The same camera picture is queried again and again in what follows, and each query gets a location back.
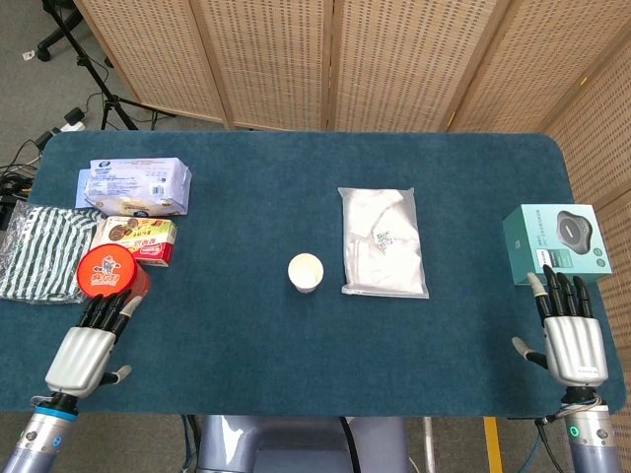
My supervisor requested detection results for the grey-blue robot torso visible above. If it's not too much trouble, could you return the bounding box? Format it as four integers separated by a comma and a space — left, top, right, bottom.
196, 415, 410, 473

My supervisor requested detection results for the teal speaker product box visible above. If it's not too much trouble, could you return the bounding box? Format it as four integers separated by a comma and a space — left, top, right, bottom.
501, 203, 613, 287

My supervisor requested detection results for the black torso cable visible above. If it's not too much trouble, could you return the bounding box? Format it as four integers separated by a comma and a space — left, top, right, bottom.
337, 417, 364, 473

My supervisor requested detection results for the red green food box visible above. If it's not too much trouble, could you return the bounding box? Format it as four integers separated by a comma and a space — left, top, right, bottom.
90, 215, 178, 268

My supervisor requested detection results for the white blue tissue pack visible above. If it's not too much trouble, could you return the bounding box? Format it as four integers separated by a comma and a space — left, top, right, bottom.
74, 157, 193, 217

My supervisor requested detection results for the silver metal table leg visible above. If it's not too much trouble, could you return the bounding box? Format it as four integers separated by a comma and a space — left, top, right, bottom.
422, 417, 438, 473

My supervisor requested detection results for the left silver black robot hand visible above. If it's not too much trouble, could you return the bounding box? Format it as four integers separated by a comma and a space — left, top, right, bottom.
43, 290, 144, 399

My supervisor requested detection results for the orange lidded snack canister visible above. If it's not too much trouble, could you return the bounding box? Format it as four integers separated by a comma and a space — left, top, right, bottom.
76, 244, 153, 305

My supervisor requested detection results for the small white paper cup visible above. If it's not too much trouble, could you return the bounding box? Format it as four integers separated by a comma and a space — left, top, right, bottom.
287, 252, 325, 295

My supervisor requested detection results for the green white striped cloth bag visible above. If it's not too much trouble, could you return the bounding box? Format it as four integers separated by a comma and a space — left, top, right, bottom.
0, 199, 107, 303

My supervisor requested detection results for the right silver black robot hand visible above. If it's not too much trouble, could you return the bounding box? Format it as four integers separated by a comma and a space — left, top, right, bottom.
511, 264, 610, 390

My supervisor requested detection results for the black office chair base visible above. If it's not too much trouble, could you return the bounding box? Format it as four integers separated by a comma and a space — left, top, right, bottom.
36, 0, 85, 63

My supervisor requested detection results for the black tripod stand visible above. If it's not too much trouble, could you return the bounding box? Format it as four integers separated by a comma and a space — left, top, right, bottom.
41, 0, 176, 132

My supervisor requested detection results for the blue hanging cable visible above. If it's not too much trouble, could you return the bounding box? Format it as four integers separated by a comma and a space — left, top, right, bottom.
179, 415, 197, 473

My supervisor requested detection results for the white garment in clear bag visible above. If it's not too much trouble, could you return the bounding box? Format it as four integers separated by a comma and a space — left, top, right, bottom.
337, 185, 430, 300

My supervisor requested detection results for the white power strip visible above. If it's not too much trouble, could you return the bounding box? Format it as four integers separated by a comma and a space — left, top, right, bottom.
51, 106, 88, 134

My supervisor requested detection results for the wooden rattan folding screen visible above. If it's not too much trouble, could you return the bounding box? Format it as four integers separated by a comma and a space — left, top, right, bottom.
73, 0, 631, 473

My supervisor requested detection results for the dark teal table mat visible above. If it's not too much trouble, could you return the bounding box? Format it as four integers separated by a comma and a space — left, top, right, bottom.
0, 128, 627, 419

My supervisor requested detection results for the black floor cable bundle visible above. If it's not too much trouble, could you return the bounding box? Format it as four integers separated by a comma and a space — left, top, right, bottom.
0, 131, 53, 233

